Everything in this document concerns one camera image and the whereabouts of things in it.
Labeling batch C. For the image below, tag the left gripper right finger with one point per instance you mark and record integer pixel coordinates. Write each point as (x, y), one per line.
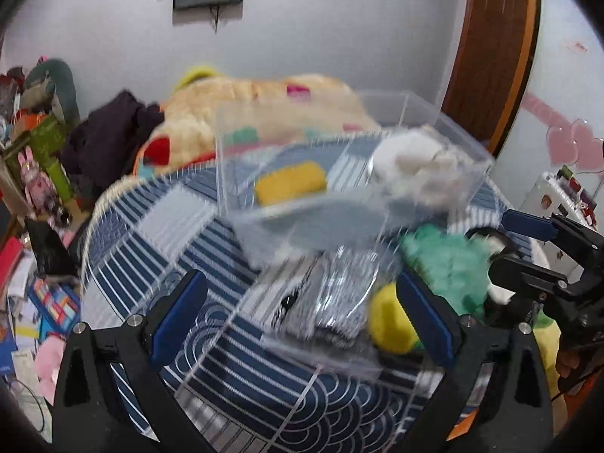
(515, 414)

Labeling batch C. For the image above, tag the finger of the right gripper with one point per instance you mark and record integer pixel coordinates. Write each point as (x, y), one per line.
(529, 225)
(526, 278)

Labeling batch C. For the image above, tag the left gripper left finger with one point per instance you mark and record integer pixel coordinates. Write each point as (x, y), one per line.
(88, 412)

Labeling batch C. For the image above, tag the green knitted soft item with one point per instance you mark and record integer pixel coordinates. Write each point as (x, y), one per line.
(453, 266)

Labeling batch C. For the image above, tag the white fluffy soft item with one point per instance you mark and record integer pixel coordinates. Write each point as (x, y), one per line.
(422, 165)

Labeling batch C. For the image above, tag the yellow felt ball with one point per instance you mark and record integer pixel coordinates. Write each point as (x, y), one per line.
(388, 325)

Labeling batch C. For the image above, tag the clear plastic storage box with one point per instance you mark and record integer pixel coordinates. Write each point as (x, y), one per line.
(352, 213)

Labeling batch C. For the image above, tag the white fridge with magnets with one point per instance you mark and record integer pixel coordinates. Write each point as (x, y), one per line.
(554, 194)

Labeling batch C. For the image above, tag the brown wooden door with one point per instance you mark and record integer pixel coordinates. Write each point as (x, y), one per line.
(492, 67)

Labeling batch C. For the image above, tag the blue white patterned tablecloth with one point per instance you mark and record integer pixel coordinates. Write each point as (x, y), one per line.
(144, 235)

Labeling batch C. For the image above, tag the yellow sponge block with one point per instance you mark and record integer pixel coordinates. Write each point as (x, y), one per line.
(288, 183)

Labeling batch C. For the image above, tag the pink bunny figure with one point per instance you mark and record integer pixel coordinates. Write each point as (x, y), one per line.
(40, 191)

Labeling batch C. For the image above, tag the dark purple clothing pile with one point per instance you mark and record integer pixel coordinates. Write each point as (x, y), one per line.
(103, 148)

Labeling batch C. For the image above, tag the green cardboard box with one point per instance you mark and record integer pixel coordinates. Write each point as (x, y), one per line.
(46, 141)

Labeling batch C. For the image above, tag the beige plush blanket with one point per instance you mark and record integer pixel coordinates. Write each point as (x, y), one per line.
(238, 112)

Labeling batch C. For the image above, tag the grey green plush toy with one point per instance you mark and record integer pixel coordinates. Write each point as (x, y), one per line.
(51, 83)

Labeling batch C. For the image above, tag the yellow green curved pillow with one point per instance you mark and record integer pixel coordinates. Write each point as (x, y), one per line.
(196, 73)

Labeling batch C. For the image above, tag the pink heart wall decoration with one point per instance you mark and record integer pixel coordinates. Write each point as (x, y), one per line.
(570, 143)

